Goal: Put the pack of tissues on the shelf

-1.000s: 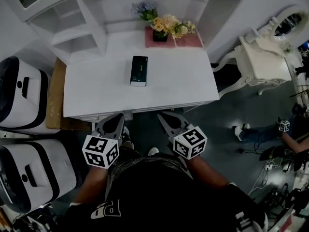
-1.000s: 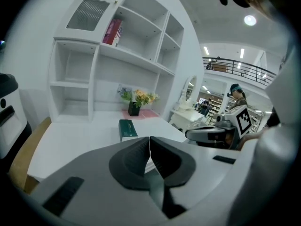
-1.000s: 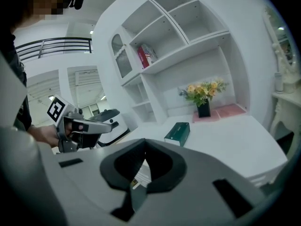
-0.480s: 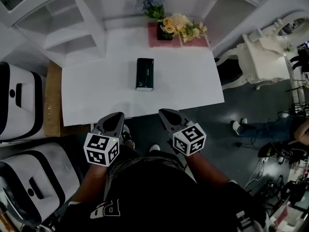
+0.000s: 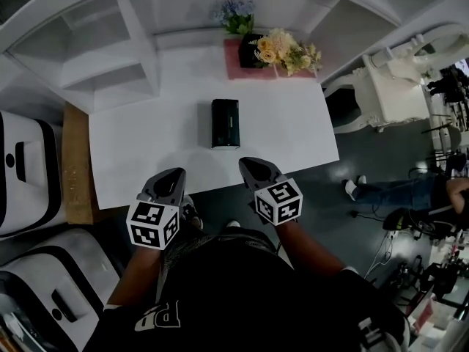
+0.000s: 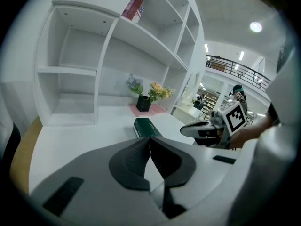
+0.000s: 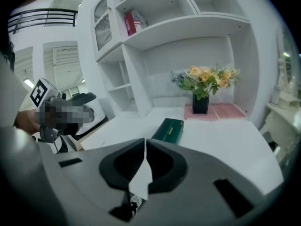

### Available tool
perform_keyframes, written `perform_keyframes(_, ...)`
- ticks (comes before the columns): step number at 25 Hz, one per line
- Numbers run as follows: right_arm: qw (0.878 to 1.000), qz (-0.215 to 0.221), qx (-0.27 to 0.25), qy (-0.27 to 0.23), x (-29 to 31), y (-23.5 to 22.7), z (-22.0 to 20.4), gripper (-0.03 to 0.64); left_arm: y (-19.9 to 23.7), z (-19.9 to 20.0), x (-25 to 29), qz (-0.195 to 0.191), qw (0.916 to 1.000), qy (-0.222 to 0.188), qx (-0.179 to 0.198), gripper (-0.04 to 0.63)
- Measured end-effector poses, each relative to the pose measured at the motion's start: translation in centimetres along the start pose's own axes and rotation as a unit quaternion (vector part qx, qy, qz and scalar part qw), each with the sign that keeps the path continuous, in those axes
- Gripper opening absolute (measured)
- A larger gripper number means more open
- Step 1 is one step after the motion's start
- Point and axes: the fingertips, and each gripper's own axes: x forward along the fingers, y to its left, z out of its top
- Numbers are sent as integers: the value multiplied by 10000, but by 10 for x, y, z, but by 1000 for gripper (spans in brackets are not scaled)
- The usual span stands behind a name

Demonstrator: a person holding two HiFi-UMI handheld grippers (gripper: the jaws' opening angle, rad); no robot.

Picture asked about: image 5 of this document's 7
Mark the person's black shirt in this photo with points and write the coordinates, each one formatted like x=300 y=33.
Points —
x=238 y=299

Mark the blue flower bouquet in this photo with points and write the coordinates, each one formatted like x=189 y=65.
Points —
x=234 y=13

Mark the yellow flower bouquet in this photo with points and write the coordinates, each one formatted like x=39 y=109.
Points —
x=282 y=50

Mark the person's right forearm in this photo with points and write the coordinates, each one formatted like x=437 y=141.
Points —
x=306 y=248

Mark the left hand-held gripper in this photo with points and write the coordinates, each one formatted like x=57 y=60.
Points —
x=152 y=220

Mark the pink mat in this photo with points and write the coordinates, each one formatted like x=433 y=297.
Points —
x=234 y=70

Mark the black flower pot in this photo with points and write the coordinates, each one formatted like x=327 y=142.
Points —
x=248 y=53

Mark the wooden board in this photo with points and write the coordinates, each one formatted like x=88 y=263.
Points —
x=77 y=167

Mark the person's right shoe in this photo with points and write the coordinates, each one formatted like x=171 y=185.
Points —
x=233 y=224

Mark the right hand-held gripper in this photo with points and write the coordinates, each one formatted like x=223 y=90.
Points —
x=278 y=202

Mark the person's left shoe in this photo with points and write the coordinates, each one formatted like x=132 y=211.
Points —
x=192 y=211

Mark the dark pack of tissues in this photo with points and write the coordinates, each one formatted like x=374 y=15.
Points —
x=225 y=124

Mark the white and black machine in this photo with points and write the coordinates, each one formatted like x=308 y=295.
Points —
x=51 y=288
x=29 y=174

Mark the person's left forearm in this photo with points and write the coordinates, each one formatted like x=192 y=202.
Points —
x=141 y=270

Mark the white shelf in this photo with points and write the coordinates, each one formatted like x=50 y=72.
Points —
x=110 y=42

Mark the white ornate dressing table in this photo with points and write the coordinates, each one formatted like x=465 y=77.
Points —
x=395 y=86

